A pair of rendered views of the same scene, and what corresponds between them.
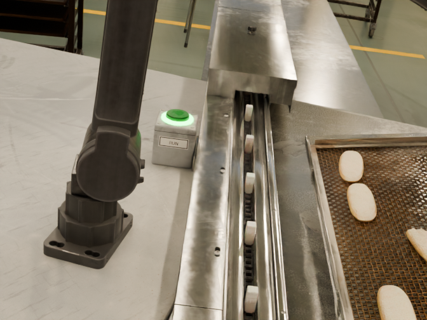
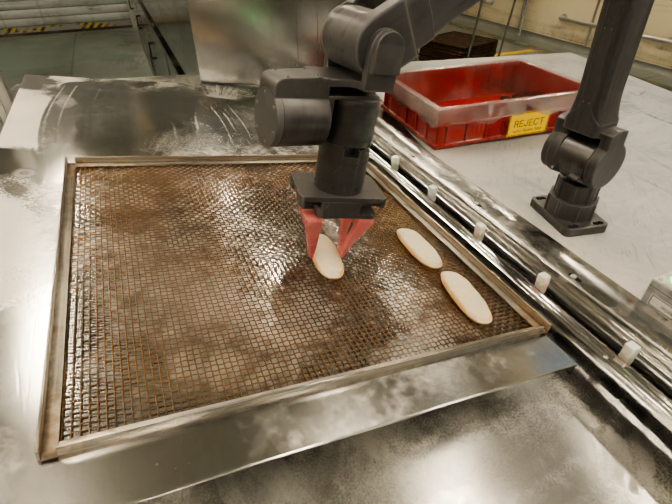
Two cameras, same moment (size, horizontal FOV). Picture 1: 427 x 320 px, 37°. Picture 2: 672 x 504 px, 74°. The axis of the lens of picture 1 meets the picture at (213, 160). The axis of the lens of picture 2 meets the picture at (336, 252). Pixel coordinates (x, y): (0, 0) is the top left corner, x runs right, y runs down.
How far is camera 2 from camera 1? 131 cm
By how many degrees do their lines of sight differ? 112
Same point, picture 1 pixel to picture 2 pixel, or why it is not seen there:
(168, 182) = not seen: hidden behind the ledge
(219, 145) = (633, 316)
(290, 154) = (601, 431)
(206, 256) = (478, 199)
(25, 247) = not seen: hidden behind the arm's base
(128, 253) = (533, 217)
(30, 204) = (633, 221)
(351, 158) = (470, 294)
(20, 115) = not seen: outside the picture
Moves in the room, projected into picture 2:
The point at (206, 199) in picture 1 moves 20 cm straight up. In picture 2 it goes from (537, 238) to (579, 115)
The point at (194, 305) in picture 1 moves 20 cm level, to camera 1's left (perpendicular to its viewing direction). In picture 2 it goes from (451, 176) to (531, 159)
